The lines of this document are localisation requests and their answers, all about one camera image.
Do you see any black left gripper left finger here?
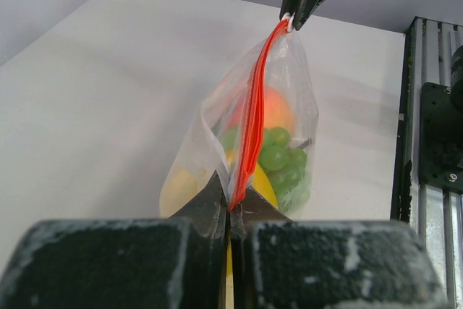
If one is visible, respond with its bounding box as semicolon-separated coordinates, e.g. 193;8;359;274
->
1;174;228;308

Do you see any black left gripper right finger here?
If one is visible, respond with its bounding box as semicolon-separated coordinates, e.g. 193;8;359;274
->
230;189;449;308

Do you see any clear zip top bag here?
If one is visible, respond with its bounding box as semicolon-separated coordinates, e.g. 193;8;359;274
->
165;14;319;207

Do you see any yellow fake pear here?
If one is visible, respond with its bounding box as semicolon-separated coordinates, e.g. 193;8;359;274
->
159;167;198;217

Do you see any yellow fake lemon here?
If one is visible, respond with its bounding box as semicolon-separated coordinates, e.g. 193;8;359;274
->
250;164;279;209

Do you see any green fake grape bunch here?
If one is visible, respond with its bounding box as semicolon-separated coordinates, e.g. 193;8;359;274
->
220;126;312;211

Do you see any orange fake peach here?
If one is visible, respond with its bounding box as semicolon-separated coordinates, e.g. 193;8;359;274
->
225;87;294;135

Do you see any aluminium front rail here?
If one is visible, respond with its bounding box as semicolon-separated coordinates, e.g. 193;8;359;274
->
390;15;463;234

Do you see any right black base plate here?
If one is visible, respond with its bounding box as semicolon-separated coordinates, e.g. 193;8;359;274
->
418;82;462;195

